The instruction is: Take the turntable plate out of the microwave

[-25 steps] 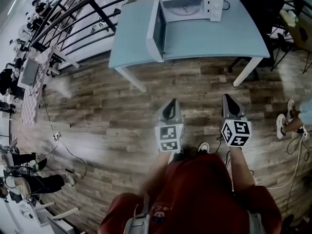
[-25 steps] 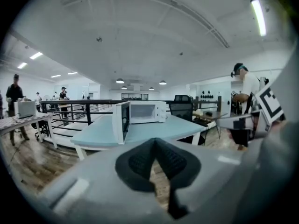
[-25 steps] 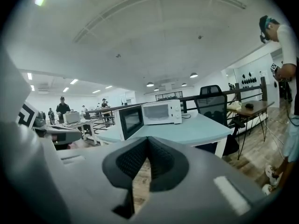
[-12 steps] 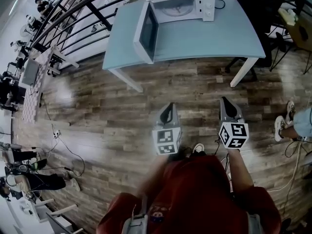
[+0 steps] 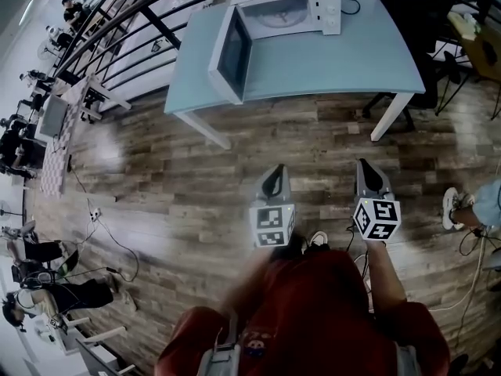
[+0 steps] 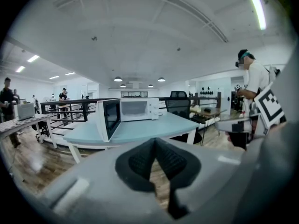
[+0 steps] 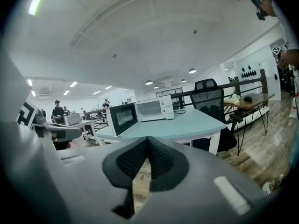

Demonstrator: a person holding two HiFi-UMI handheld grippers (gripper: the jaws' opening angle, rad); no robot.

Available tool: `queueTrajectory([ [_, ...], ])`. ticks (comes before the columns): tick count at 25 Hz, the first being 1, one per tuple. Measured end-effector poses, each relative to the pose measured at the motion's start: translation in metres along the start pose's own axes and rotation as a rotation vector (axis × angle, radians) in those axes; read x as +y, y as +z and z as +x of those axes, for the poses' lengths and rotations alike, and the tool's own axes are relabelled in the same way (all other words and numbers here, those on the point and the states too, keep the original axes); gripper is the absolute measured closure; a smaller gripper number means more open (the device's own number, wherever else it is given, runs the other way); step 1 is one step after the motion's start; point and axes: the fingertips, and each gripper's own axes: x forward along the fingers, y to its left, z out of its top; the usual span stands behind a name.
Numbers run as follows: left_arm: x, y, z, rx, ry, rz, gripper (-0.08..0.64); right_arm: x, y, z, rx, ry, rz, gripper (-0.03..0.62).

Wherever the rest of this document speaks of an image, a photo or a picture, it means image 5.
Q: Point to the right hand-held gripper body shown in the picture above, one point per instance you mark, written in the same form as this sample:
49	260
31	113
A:
377	218

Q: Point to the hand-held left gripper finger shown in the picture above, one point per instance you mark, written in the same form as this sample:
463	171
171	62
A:
266	188
283	188

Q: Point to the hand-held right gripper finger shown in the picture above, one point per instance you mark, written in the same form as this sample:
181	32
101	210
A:
364	178
383	190

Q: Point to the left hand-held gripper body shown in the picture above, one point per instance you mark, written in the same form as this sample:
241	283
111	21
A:
272	218

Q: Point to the round glass turntable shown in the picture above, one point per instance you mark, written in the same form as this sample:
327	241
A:
297	21

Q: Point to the person's left forearm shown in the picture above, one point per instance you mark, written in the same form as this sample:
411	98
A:
254	276

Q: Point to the person's right forearm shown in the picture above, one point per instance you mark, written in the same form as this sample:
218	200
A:
385	272

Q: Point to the person's black trousers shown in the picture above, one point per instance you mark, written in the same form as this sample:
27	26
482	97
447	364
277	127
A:
291	247

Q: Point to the person's white shoe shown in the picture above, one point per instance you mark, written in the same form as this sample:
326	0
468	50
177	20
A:
319	238
450	206

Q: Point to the person's red shirt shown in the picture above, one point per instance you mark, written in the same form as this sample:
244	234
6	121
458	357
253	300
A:
313	308

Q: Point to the light blue table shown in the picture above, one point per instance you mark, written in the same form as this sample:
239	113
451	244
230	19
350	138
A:
313	65

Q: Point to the wooden side table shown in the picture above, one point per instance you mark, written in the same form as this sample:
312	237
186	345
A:
473	53

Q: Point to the black office chair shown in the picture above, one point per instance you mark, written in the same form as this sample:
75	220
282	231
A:
411	14

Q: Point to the beige microwave drive coupler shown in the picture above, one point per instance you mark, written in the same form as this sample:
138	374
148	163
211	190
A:
282	15

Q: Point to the white power strip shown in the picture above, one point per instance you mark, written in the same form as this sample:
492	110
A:
94	214

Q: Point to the black metal railing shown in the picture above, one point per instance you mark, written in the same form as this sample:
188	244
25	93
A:
160	27

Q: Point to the checkered tablecloth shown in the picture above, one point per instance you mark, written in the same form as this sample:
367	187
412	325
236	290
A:
52	171

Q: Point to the grey microwave oven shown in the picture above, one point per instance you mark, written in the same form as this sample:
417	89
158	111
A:
52	118

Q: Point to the standing fan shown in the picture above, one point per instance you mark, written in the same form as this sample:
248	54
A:
4	210

